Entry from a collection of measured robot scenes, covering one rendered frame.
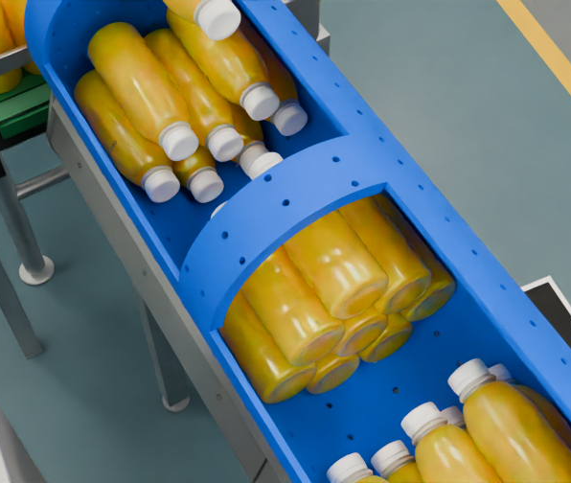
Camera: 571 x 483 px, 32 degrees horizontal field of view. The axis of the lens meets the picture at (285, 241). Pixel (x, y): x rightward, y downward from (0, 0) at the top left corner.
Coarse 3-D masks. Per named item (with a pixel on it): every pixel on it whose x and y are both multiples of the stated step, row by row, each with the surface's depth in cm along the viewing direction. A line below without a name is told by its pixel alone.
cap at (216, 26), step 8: (216, 0) 94; (224, 0) 94; (208, 8) 93; (216, 8) 93; (224, 8) 93; (232, 8) 94; (200, 16) 94; (208, 16) 93; (216, 16) 93; (224, 16) 94; (232, 16) 94; (200, 24) 95; (208, 24) 93; (216, 24) 94; (224, 24) 95; (232, 24) 95; (208, 32) 94; (216, 32) 95; (224, 32) 96; (232, 32) 96
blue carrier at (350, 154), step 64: (64, 0) 108; (128, 0) 121; (256, 0) 105; (64, 64) 123; (320, 64) 102; (320, 128) 119; (384, 128) 100; (128, 192) 104; (256, 192) 91; (320, 192) 89; (384, 192) 112; (192, 256) 94; (256, 256) 89; (448, 256) 87; (448, 320) 107; (512, 320) 84; (384, 384) 109; (448, 384) 107; (320, 448) 102
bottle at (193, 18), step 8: (168, 0) 96; (176, 0) 95; (184, 0) 94; (192, 0) 94; (200, 0) 94; (208, 0) 94; (176, 8) 96; (184, 8) 95; (192, 8) 95; (200, 8) 94; (184, 16) 96; (192, 16) 96
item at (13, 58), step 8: (16, 48) 133; (24, 48) 133; (0, 56) 132; (8, 56) 133; (16, 56) 134; (24, 56) 134; (0, 64) 133; (8, 64) 134; (16, 64) 135; (24, 64) 135; (0, 72) 134
